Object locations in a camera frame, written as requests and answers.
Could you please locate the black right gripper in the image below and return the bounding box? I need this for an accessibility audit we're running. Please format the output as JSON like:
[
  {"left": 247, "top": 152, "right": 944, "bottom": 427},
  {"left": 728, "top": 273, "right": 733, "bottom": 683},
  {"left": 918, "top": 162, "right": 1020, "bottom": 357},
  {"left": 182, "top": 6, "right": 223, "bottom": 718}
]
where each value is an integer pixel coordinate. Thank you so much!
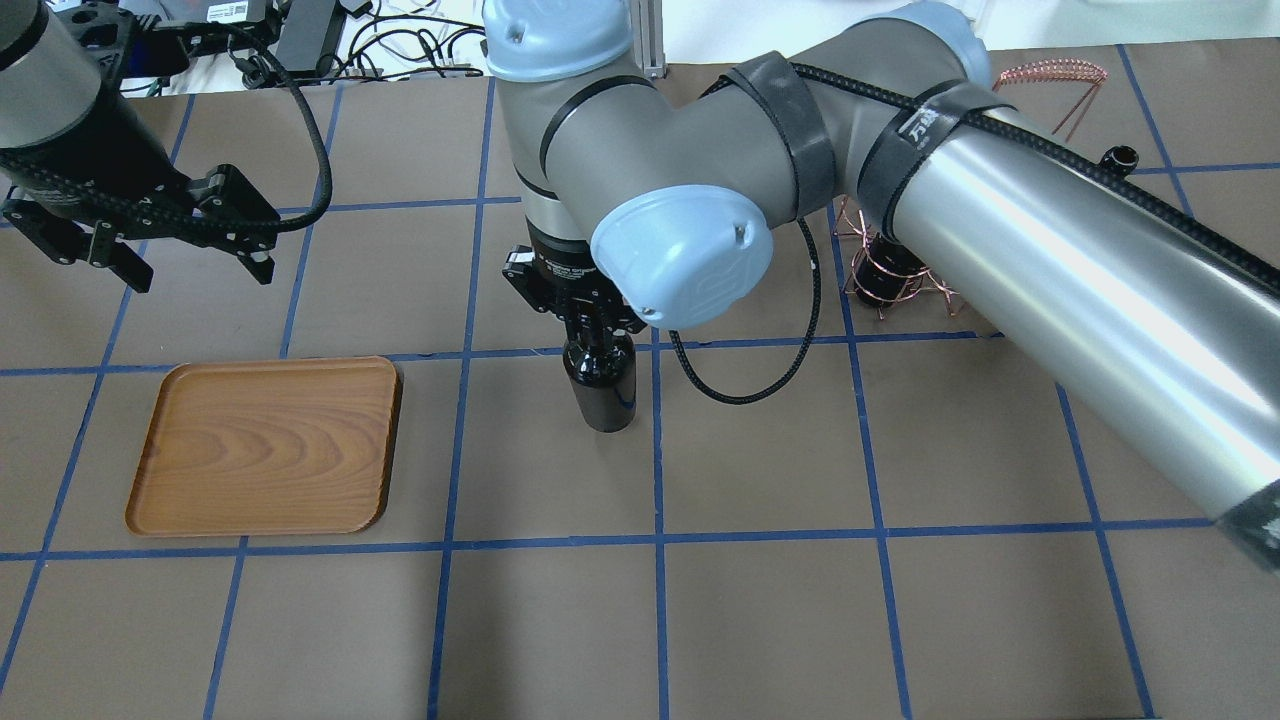
[{"left": 502, "top": 245, "right": 646, "bottom": 348}]

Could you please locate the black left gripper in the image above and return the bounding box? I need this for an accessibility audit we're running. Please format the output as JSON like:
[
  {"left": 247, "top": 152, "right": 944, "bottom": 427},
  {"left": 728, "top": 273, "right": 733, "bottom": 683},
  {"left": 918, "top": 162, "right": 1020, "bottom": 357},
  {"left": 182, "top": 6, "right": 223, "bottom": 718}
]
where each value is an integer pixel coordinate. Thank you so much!
[{"left": 3, "top": 165, "right": 282, "bottom": 293}]

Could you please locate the dark wine bottle carried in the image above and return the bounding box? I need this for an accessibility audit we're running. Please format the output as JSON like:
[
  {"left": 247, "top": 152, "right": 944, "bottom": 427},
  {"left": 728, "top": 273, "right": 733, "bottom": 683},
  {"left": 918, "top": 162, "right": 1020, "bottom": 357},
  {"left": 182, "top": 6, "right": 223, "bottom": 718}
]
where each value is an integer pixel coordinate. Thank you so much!
[{"left": 562, "top": 334, "right": 637, "bottom": 433}]

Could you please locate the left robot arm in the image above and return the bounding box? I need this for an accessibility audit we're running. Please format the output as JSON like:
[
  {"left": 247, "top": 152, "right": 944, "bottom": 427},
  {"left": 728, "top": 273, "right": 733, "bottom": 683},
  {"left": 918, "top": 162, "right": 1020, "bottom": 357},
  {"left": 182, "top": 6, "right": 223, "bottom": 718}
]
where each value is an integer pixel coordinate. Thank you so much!
[{"left": 1, "top": 1, "right": 334, "bottom": 293}]

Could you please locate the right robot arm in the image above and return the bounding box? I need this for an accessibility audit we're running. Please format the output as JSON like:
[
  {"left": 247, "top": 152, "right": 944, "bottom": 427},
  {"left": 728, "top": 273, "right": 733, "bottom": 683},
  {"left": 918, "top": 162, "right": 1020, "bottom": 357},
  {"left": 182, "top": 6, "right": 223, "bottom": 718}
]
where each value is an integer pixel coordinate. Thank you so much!
[{"left": 483, "top": 1, "right": 1279, "bottom": 571}]

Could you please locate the wooden tray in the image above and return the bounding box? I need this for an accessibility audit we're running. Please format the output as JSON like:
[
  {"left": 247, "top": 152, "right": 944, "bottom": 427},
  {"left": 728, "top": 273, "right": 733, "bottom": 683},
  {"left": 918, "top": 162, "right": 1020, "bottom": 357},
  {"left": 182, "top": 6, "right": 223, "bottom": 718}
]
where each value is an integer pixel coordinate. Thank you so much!
[{"left": 124, "top": 356, "right": 402, "bottom": 538}]

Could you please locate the dark wine bottle in basket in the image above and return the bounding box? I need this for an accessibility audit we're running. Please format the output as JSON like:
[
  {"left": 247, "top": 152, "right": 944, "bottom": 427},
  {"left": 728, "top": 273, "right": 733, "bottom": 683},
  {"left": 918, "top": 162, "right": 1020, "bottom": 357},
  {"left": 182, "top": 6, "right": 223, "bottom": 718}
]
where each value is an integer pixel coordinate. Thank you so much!
[{"left": 845, "top": 233, "right": 925, "bottom": 310}]

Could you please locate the copper wire wine basket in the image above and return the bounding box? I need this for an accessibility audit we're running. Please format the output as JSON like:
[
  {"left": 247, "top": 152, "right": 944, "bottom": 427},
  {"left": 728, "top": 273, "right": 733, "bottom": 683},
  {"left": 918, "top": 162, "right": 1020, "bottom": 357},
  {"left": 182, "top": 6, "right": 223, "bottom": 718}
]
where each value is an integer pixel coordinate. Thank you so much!
[{"left": 833, "top": 56, "right": 1110, "bottom": 320}]

